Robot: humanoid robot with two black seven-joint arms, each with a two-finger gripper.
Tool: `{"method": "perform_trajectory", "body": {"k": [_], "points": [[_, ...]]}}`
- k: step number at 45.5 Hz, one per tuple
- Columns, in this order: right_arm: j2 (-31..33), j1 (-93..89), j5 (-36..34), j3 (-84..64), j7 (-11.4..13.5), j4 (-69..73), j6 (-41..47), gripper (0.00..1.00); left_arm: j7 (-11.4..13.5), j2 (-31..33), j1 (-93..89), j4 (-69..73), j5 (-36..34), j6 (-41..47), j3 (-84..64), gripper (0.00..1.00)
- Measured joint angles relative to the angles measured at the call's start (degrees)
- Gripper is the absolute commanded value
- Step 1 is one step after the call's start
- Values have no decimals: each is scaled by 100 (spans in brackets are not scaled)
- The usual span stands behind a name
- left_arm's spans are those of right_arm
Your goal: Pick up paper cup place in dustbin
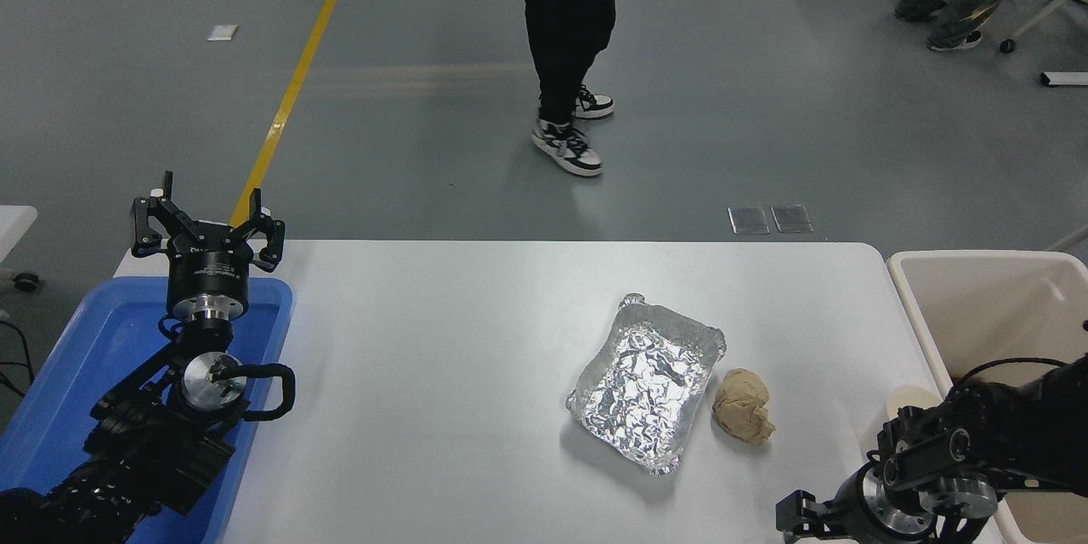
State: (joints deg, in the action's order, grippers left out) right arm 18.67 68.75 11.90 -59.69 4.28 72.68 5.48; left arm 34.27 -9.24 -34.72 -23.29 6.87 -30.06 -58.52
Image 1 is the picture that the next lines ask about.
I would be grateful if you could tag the person walking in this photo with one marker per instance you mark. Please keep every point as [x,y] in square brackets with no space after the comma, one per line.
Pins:
[565,25]

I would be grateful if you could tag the large pale bin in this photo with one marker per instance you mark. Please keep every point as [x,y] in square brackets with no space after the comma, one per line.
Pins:
[986,306]

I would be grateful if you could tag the grey floor plate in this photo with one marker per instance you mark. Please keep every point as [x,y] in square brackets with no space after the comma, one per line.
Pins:
[792,218]
[749,220]

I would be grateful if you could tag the white side table with caster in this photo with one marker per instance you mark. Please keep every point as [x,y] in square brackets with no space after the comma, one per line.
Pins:
[13,229]

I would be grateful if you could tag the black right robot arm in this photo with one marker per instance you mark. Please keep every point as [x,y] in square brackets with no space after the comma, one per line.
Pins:
[1011,425]

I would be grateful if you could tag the crumpled foil tray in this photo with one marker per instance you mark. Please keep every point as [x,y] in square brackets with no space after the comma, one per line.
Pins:
[646,382]

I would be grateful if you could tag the white flat bar on floor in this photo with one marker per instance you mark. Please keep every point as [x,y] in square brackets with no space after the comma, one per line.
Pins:
[1064,79]

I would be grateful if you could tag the blue plastic tray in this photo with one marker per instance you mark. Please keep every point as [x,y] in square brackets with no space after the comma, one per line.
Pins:
[93,340]

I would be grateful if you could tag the crumpled tan paper ball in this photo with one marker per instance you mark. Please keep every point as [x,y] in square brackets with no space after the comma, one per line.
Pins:
[742,408]

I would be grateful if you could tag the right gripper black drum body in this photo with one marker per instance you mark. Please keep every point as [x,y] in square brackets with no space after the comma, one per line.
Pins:
[850,518]

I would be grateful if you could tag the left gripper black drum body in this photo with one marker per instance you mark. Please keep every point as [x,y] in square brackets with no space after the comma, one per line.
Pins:
[208,268]

